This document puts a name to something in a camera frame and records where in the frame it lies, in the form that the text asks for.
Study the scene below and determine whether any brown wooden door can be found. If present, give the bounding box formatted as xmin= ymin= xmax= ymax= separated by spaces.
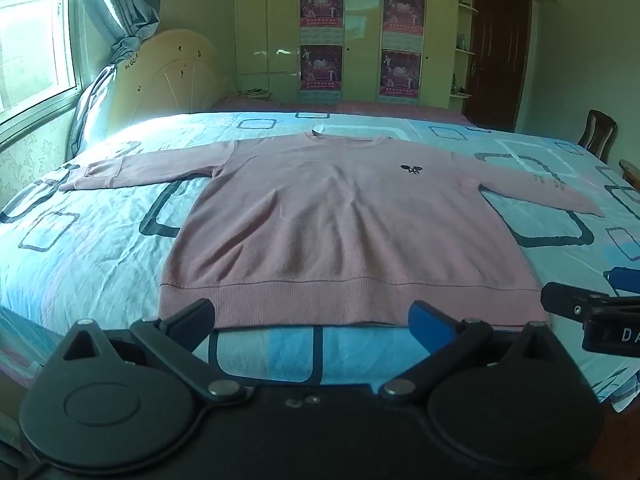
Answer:
xmin=462 ymin=0 xmax=532 ymax=131

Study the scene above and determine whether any blue patterned bedsheet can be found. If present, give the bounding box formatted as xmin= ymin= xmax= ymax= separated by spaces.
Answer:
xmin=0 ymin=107 xmax=640 ymax=413

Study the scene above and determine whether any grey-blue curtain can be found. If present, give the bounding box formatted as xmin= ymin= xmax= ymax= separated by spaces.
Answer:
xmin=67 ymin=0 xmax=161 ymax=146

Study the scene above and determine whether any wall calendar poster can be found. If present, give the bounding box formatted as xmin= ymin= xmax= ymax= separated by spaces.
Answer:
xmin=300 ymin=45 xmax=343 ymax=103
xmin=300 ymin=0 xmax=345 ymax=45
xmin=383 ymin=0 xmax=426 ymax=51
xmin=380 ymin=50 xmax=422 ymax=106

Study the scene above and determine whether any brown wooden furniture piece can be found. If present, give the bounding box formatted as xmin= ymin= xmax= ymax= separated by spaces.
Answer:
xmin=619 ymin=159 xmax=640 ymax=192

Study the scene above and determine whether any pink bed cover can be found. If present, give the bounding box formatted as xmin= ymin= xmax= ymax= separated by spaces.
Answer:
xmin=210 ymin=96 xmax=473 ymax=126

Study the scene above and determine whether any dark wooden chair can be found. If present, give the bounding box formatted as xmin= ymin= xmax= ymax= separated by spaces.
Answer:
xmin=577 ymin=109 xmax=618 ymax=163

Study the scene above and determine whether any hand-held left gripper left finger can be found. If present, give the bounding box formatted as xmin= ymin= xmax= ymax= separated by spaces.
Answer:
xmin=50 ymin=298 xmax=250 ymax=405

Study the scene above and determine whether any corner shelf unit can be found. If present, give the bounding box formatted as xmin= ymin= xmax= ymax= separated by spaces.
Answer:
xmin=451 ymin=0 xmax=478 ymax=99

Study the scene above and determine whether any window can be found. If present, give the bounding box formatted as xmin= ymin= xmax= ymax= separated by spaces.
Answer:
xmin=0 ymin=0 xmax=83 ymax=126

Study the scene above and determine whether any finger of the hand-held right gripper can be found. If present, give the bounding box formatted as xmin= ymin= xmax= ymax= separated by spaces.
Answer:
xmin=602 ymin=266 xmax=640 ymax=295
xmin=541 ymin=282 xmax=618 ymax=322

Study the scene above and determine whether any cream round headboard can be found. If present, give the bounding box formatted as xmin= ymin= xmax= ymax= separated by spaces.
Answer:
xmin=107 ymin=29 xmax=236 ymax=123

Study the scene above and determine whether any pink long-sleeved sweater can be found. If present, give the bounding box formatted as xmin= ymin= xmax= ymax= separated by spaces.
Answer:
xmin=59 ymin=130 xmax=606 ymax=333

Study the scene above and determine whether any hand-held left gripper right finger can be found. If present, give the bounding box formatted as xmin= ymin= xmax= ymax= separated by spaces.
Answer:
xmin=378 ymin=300 xmax=571 ymax=403

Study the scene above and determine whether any pale green wardrobe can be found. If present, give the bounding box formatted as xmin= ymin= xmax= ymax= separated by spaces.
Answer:
xmin=235 ymin=0 xmax=561 ymax=111

